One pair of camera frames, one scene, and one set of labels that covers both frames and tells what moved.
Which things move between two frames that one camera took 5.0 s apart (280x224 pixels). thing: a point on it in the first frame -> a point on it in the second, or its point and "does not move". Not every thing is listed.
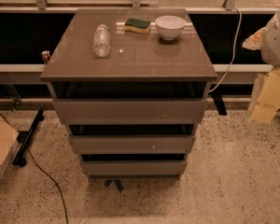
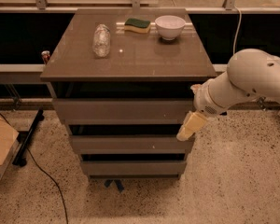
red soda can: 46,55 does not move
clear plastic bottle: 102,40 does not move
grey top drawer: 131,111 does not move
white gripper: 277,42 -> 204,100
